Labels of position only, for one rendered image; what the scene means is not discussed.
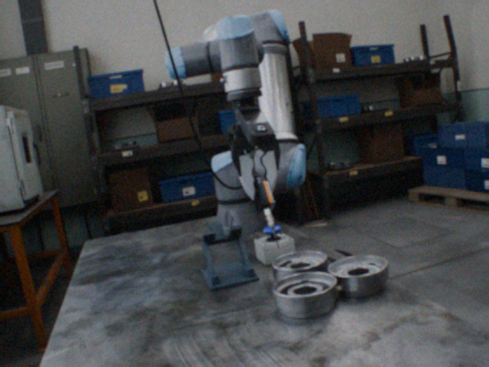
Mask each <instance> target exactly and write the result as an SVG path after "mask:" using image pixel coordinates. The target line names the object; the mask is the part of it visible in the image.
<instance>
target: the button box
mask: <svg viewBox="0 0 489 367"><path fill-rule="evenodd" d="M276 238H277V241H278V245H279V248H278V247H277V244H276V241H275V239H271V237H270V236H269V237H265V238H261V239H254V243H255V249H256V255H257V259H258V260H259V261H261V262H262V263H264V264H265V265H266V266H269V265H271V264H272V261H273V260H274V259H275V258H277V257H279V256H280V255H283V254H286V253H293V252H295V246H294V241H293V239H291V238H289V237H288V236H286V235H285V234H283V233H281V234H277V235H276Z"/></svg>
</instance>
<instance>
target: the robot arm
mask: <svg viewBox="0 0 489 367"><path fill-rule="evenodd" d="M291 43H292V42H291V39H290V36H289V32H288V30H287V26H286V21H285V18H284V15H283V12H282V11H281V10H280V9H272V10H264V11H259V12H250V13H245V14H242V15H235V16H229V17H224V18H221V19H220V20H219V21H217V23H216V24H214V25H212V26H211V27H209V28H208V29H207V30H206V31H205V32H204V34H203V35H202V36H201V37H200V38H197V39H196V40H194V41H193V42H190V43H188V44H186V45H184V46H177V47H175V48H172V49H170V50H171V52H172V55H173V58H174V63H175V66H176V70H177V73H178V76H179V79H180V80H182V79H185V80H186V79H187V78H191V77H196V76H201V75H206V74H212V73H221V72H223V75H224V79H221V83H224V90H225V92H226V93H228V95H226V97H227V102H231V103H233V108H234V115H235V121H236V123H234V125H232V126H227V132H228V137H229V144H230V149H231V151H229V152H225V153H223V154H220V155H217V156H215V157H214V158H213V159H212V167H213V170H214V171H215V172H216V174H217V176H218V177H219V178H220V179H221V180H222V181H223V182H224V183H225V184H228V185H229V186H233V187H236V186H240V185H243V186H244V188H241V189H237V190H233V189H229V188H226V187H225V186H223V185H222V184H220V183H219V182H218V181H217V179H216V178H215V177H214V179H215V185H216V191H217V201H218V212H217V221H221V223H222V226H223V229H224V236H225V235H229V231H230V226H231V219H232V217H234V219H233V224H232V226H236V225H242V226H243V230H242V233H241V235H245V234H249V233H254V232H258V231H261V230H263V229H264V228H266V227H267V221H266V218H265V214H264V213H260V214H258V210H257V206H256V204H255V195H256V191H255V188H254V186H255V183H256V180H255V179H254V178H253V176H252V175H253V172H254V171H257V172H258V173H260V179H259V180H260V182H262V181H268V183H269V185H270V189H271V193H272V194H273V191H274V190H276V189H284V188H287V189H289V188H291V187H296V186H301V185H302V184H303V183H304V181H305V176H306V149H305V148H304V145H301V144H299V140H298V138H297V137H295V136H294V135H293V133H292V125H291V117H290V109H289V102H288V94H287V86H286V72H285V64H284V63H283V56H284V55H285V54H286V52H287V48H286V47H287V46H289V45H290V44H291ZM255 98H258V103H259V105H258V104H255V101H254V99H255ZM253 149H258V150H256V151H252V150H253Z"/></svg>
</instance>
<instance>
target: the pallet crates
mask: <svg viewBox="0 0 489 367"><path fill-rule="evenodd" d="M437 127H438V133H439V140H440V143H438V144H434V145H430V146H428V145H427V146H423V147H420V148H421V150H422V152H421V153H422V160H423V166H422V167H424V171H423V173H424V184H425V185H421V186H420V187H416V188H412V189H410V190H409V191H408V193H409V199H410V203H411V204H425V205H430V206H435V207H440V208H445V209H450V210H455V211H468V212H473V213H478V214H483V215H488V216H489V210H488V209H482V208H472V207H467V206H463V201H468V202H473V203H479V204H489V121H474V122H467V121H463V122H458V123H453V124H450V125H446V124H445V125H442V126H437ZM433 146H436V147H435V148H432V147H433ZM424 194H430V196H431V197H438V198H443V199H445V203H440V202H435V201H434V202H430V201H425V197H424Z"/></svg>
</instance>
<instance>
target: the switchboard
mask: <svg viewBox="0 0 489 367"><path fill-rule="evenodd" d="M40 3H41V0H18V8H19V12H20V19H21V24H22V30H23V34H24V44H25V47H26V48H25V51H26V55H27V56H25V57H17V58H13V59H1V60H0V106H7V107H12V108H17V109H20V110H24V111H28V112H29V113H28V115H29V117H30V122H31V131H32V134H33V139H34V141H33V142H34V143H36V144H37V145H38V152H39V155H40V160H41V164H39V163H38V169H39V173H40V181H41V184H42V188H43V192H46V191H51V190H58V191H57V192H56V194H57V201H58V206H59V213H60V217H61V221H62V226H63V229H64V234H65V240H66V244H67V249H68V252H69V256H70V259H72V256H71V253H70V249H69V245H68V240H67V236H66V230H65V222H64V219H63V215H62V211H61V210H62V208H66V207H71V206H75V205H82V208H83V212H84V218H85V221H86V228H87V232H88V237H89V240H92V235H91V231H90V227H89V224H88V219H87V215H86V207H85V204H92V203H97V202H98V201H97V196H96V188H95V183H94V180H93V171H92V166H91V162H90V154H89V149H88V145H87V140H86V129H85V124H84V121H83V118H84V116H83V112H82V108H81V104H80V103H81V99H80V96H79V83H78V79H77V71H76V67H75V59H74V55H73V50H65V51H60V52H50V53H49V52H48V49H47V41H46V36H45V35H46V33H45V27H44V24H45V21H44V19H43V15H42V14H43V11H42V8H41V4H40ZM79 50H80V53H79V55H80V59H81V67H82V72H83V75H84V76H83V80H84V83H85V88H86V90H85V92H86V95H87V99H88V100H91V91H90V87H89V84H87V83H88V81H87V77H90V76H92V69H91V66H90V58H89V52H88V50H87V47H82V48H80V49H79ZM89 117H90V125H91V130H92V134H93V146H94V151H95V155H100V154H104V151H103V147H102V141H101V132H100V125H99V120H98V118H99V116H98V114H97V111H93V112H90V115H89ZM98 172H99V177H100V185H101V189H102V194H103V198H104V201H106V200H110V199H111V197H110V193H109V190H108V188H107V185H106V183H105V180H106V182H107V184H108V186H109V182H108V178H107V168H106V166H103V167H99V170H98ZM102 173H103V175H104V177H105V180H104V177H103V176H102ZM109 188H110V186H109Z"/></svg>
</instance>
